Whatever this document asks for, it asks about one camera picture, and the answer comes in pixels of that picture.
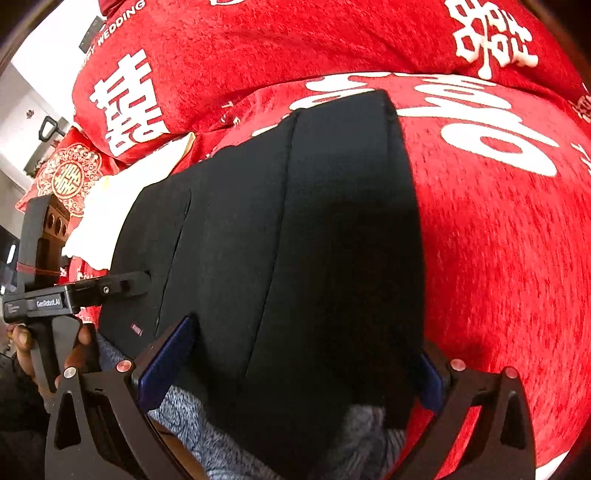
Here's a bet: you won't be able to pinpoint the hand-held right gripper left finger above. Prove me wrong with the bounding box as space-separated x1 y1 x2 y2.
46 316 199 480

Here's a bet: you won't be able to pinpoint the grey wall fixture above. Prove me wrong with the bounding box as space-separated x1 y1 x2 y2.
78 16 103 52

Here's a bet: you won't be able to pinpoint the red printed blanket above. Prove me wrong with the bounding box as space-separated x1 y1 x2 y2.
60 71 591 480

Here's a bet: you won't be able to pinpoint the blue-grey knit cloth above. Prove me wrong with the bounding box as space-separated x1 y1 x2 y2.
95 332 407 480

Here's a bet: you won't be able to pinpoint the black handle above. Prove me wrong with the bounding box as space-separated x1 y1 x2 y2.
38 116 72 143

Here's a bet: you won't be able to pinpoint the person's left forearm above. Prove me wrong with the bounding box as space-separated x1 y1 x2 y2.
0 353 52 462

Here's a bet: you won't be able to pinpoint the red pillow with gold emblem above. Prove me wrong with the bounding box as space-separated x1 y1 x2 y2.
15 128 103 217

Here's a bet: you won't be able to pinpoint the white cloth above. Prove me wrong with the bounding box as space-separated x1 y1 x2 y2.
62 131 195 271

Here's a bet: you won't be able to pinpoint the black pants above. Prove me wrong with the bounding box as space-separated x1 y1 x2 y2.
99 90 428 480

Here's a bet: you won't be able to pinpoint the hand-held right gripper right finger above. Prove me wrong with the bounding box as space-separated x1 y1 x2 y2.
397 342 539 480

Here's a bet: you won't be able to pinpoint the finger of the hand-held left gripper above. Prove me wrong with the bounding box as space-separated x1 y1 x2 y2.
76 271 151 306

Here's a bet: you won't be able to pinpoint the person's left hand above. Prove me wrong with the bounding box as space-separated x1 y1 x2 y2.
7 322 99 389

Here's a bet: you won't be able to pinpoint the red printed quilt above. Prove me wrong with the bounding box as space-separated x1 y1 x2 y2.
71 0 591 160

